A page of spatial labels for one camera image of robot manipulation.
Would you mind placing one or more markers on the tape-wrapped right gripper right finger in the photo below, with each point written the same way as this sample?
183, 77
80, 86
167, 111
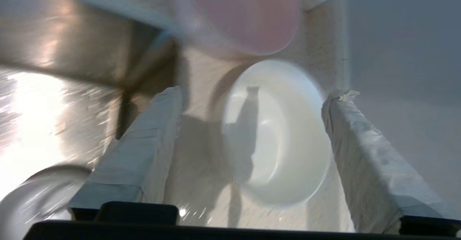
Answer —
367, 168

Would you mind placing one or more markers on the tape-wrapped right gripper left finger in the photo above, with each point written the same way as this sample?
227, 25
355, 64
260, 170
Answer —
144, 153

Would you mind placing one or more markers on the pink round bowl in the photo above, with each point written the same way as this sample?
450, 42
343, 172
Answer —
248, 13

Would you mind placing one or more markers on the stainless steel sink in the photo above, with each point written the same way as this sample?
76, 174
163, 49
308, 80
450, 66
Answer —
72, 45

